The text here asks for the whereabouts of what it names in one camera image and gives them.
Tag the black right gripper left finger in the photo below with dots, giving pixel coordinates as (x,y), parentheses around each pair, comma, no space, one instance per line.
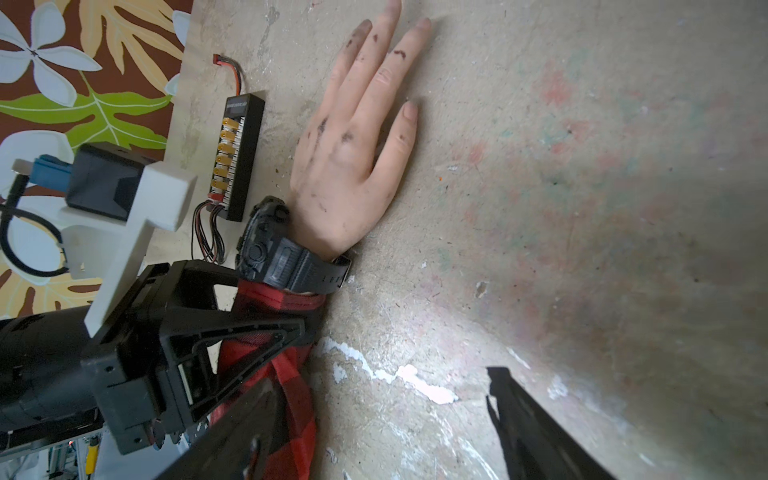
(239,444)

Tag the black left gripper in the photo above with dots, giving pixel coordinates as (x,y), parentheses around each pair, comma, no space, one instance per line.
(126,360)

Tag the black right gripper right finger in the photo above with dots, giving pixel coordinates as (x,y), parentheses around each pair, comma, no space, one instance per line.
(534,444)

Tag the black digital wrist watch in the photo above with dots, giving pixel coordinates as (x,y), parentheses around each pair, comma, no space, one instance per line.
(266,255)

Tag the red plaid sleeve forearm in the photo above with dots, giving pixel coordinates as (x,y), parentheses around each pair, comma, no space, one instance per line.
(294,437)

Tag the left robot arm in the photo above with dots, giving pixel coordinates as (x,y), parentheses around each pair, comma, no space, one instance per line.
(46,396)

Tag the pale mannequin hand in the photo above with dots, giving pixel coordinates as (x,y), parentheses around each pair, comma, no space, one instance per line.
(344,177)

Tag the black parallel charging board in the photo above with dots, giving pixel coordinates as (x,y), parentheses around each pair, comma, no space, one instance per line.
(232,169)

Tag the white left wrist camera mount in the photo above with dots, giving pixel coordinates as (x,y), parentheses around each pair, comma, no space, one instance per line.
(115,199)

